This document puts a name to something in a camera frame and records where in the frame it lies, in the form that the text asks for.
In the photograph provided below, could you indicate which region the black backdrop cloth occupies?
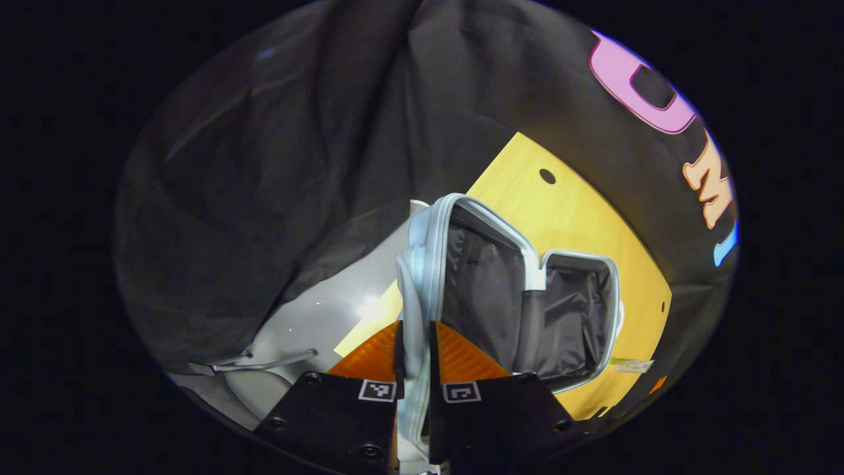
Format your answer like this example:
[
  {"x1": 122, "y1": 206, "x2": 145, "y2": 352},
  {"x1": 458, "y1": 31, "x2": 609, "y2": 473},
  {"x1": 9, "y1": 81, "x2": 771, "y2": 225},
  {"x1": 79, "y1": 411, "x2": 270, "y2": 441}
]
[{"x1": 113, "y1": 0, "x2": 739, "y2": 423}]

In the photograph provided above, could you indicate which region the white suitcase with handle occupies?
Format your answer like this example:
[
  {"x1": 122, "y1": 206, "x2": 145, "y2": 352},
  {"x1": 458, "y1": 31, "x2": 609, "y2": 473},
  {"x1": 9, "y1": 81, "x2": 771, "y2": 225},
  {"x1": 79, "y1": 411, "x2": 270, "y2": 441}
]
[{"x1": 394, "y1": 193, "x2": 624, "y2": 456}]

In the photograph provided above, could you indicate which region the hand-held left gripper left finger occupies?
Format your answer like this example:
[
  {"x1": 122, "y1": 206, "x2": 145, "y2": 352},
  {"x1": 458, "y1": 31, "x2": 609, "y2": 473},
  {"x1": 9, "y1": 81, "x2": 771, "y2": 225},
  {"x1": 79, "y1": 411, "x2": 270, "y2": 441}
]
[{"x1": 254, "y1": 321, "x2": 406, "y2": 475}]

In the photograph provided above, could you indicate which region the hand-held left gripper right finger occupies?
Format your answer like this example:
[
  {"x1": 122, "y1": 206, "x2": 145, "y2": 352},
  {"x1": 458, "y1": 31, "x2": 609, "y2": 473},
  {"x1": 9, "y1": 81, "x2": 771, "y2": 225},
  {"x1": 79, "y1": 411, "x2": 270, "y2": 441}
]
[{"x1": 428, "y1": 321, "x2": 576, "y2": 466}]

